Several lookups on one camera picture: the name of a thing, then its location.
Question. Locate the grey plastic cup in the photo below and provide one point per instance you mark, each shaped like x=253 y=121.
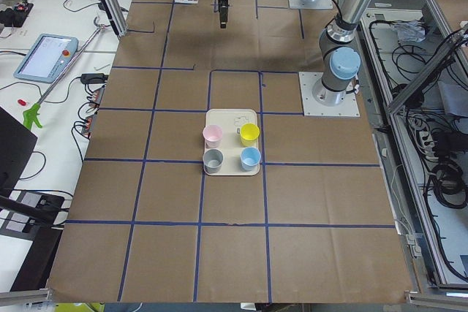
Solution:
x=212 y=161

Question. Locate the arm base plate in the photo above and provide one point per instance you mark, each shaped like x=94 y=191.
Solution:
x=311 y=4
x=317 y=101

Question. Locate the pink plastic cup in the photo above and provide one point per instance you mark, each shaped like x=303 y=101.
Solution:
x=212 y=135

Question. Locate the teach pendant tablet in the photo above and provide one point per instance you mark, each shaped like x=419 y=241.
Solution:
x=47 y=58

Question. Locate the cream plastic tray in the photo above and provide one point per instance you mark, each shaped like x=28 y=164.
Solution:
x=231 y=121

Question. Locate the green handled reach grabber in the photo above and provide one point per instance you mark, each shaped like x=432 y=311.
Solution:
x=30 y=116

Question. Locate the blue plastic cup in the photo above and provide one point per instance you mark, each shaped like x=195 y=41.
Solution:
x=250 y=158

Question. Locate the yellow plastic cup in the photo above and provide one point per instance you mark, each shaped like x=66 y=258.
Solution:
x=249 y=133

